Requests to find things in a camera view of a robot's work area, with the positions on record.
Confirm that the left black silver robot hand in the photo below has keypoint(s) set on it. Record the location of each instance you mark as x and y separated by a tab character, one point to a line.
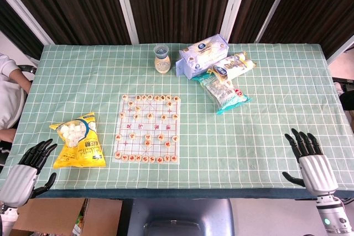
19	180

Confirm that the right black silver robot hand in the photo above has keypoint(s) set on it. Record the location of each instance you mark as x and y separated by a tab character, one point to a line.
318	172

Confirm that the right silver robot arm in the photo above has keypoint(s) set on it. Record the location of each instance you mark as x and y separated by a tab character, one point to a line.
332	214

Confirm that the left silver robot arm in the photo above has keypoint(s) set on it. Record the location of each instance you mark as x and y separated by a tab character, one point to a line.
4	212

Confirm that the wooden chess piece black character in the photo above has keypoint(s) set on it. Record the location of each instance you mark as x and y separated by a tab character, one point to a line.
168	98
162	97
176	98
124	97
136	116
138	97
137	108
144	97
150	97
122	114
163	117
150	115
174	116
131	104
169	104
156	97

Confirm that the brown cardboard box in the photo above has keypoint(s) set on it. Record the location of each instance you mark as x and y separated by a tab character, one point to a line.
49	216

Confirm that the yellow marshmallow snack bag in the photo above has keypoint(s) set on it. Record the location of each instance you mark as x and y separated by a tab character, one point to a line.
80	150

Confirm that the green checked tablecloth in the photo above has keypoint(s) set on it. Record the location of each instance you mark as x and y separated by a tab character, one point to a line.
249	150

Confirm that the person in white clothes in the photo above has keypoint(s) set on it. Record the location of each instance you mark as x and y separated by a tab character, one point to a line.
8	95

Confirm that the black chair armrest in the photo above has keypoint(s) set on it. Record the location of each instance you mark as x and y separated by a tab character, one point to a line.
27	68

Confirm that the teal clear snack bag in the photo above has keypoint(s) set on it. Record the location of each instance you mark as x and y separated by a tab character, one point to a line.
226	95

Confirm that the white yellow roll package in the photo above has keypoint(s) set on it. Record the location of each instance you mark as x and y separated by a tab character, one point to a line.
235	66

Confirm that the translucent Chinese chess board mat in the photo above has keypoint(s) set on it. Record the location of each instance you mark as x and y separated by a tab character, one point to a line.
150	126

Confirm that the dark blue robot torso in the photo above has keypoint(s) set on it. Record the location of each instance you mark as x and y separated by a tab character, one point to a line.
179	211

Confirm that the dark brown partition panel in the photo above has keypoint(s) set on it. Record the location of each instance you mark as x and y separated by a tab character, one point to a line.
179	4
77	6
16	34
254	4
318	6

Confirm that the beige sauce bottle blue cap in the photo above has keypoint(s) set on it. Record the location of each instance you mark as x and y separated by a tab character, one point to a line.
162	63

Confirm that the white partition post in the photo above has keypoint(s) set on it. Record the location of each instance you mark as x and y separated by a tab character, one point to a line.
27	15
127	6
235	6
276	6

